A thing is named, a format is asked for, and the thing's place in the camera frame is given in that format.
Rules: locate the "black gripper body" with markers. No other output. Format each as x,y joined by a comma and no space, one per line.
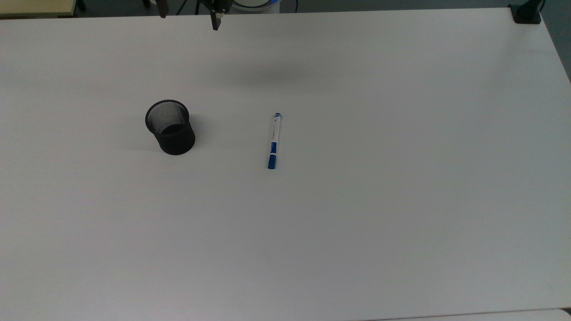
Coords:
218,5

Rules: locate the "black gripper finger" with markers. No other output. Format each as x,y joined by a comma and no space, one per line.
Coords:
216,21

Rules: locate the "blue and white marker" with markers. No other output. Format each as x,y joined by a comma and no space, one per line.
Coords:
273,142

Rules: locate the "white and blue robot base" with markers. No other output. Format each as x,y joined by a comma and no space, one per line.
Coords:
256,4

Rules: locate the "black furniture leg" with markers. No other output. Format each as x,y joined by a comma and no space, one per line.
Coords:
163,9

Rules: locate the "black mesh pen cup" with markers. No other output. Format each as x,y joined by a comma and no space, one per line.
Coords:
171,133

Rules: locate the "yellow wooden table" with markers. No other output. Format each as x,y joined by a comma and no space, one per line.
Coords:
35,7

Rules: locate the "black table corner clamp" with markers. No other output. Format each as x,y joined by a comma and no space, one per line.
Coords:
526,13

